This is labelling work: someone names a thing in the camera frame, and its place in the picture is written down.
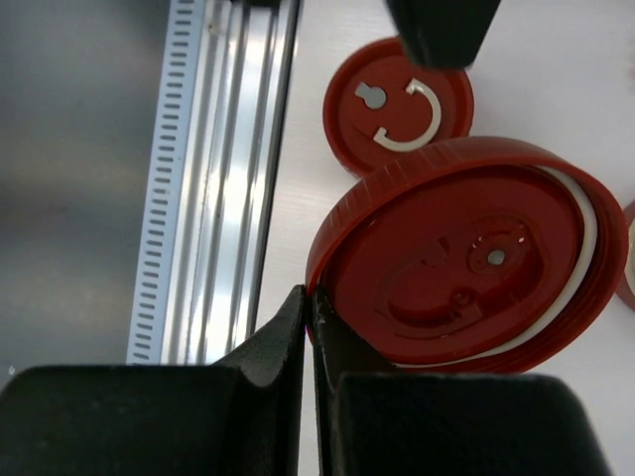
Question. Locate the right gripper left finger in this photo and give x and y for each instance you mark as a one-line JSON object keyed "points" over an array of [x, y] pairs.
{"points": [[238, 416]]}

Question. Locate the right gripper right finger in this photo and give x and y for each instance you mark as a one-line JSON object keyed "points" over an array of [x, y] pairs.
{"points": [[376, 419]]}

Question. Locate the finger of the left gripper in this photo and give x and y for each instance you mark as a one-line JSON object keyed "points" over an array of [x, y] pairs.
{"points": [[442, 34]]}

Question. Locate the red lid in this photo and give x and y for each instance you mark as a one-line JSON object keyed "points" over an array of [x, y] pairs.
{"points": [[477, 254], [378, 106]]}

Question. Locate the steel red bowl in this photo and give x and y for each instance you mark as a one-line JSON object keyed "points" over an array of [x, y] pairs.
{"points": [[625, 290]]}

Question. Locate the aluminium rail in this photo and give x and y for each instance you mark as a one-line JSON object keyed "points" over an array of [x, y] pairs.
{"points": [[242, 73]]}

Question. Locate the slotted cable duct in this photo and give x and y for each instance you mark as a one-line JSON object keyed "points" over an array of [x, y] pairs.
{"points": [[164, 184]]}

